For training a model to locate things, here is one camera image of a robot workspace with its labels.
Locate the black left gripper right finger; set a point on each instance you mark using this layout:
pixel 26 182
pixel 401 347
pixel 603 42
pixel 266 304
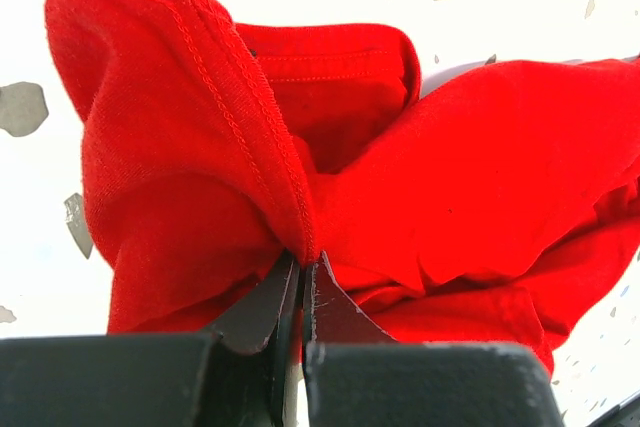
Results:
pixel 357 374

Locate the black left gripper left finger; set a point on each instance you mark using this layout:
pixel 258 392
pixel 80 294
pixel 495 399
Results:
pixel 239 370

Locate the red t-shirt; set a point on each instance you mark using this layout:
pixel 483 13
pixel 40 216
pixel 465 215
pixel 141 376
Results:
pixel 502 206

